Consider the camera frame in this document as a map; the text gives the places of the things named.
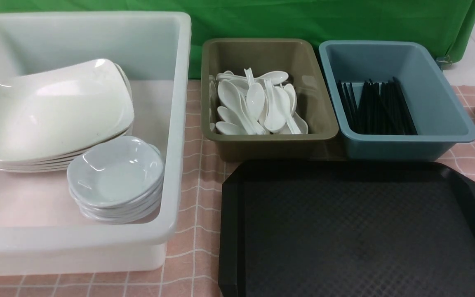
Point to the white square rice plate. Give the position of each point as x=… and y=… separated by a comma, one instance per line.
x=61, y=111

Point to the top stacked white square plate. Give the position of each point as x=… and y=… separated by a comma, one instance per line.
x=62, y=157

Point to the large white plastic tub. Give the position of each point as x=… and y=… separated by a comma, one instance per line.
x=41, y=228

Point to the top stacked white bowl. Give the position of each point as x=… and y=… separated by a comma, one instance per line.
x=116, y=172

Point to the lower stacked white bowls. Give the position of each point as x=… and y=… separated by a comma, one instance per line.
x=142, y=207

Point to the pile of white spoons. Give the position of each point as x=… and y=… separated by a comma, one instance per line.
x=249, y=105

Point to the pink checked tablecloth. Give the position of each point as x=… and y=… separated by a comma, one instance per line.
x=191, y=265

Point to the olive plastic spoon bin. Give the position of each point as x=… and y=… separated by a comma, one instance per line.
x=293, y=56

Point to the black serving tray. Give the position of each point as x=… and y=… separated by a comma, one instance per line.
x=324, y=228

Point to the bundle of black chopsticks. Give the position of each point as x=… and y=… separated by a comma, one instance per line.
x=381, y=109

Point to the blue plastic chopstick bin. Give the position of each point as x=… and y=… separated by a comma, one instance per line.
x=438, y=115

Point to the green backdrop cloth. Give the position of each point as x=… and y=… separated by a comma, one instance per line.
x=442, y=26

